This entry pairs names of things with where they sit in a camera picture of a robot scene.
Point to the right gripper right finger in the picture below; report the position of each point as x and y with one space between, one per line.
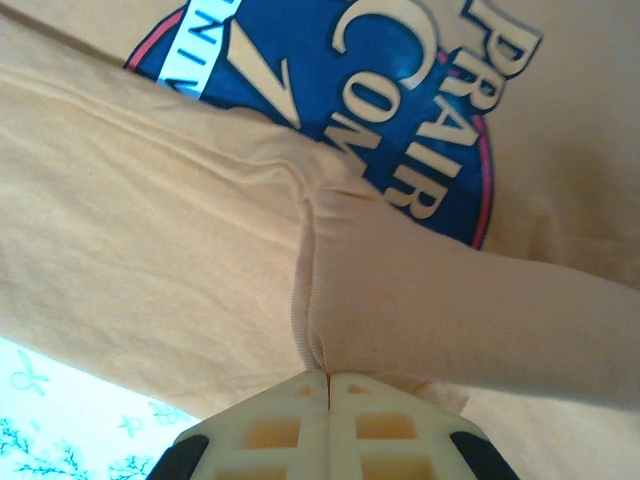
395 440

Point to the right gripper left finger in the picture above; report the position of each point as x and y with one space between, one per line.
270 440

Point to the yellow printed t-shirt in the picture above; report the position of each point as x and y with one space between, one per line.
175 240

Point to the floral print tablecloth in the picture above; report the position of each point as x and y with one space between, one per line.
60 415

